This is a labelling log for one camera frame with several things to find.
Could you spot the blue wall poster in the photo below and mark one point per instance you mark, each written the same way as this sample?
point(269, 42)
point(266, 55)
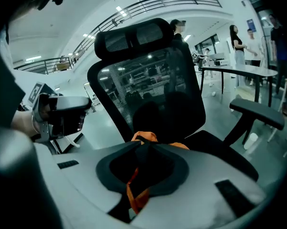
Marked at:
point(251, 25)

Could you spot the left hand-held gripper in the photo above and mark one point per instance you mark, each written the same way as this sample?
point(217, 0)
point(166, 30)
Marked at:
point(40, 128)

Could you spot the orange bag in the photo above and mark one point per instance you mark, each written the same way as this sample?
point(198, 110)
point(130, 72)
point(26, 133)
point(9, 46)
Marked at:
point(143, 136)

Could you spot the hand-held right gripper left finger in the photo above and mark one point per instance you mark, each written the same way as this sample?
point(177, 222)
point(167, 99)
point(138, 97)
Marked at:
point(86, 182)

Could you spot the grey table with black legs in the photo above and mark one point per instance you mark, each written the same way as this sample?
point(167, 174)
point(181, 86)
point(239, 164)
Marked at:
point(248, 70)

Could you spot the person's left forearm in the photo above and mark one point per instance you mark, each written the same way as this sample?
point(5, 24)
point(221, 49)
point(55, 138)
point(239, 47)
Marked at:
point(21, 123)

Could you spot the white power adapter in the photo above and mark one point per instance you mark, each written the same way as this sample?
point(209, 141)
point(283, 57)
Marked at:
point(213, 93)

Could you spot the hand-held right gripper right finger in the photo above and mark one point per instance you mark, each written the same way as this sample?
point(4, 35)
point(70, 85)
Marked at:
point(195, 206)

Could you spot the white desktop device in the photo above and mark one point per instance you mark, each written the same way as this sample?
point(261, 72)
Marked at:
point(218, 60)

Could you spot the black mesh office chair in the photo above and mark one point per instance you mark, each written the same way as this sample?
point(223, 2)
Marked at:
point(114, 42)

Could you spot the white paper cup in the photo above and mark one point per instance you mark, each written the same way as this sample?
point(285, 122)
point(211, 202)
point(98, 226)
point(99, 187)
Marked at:
point(250, 141)

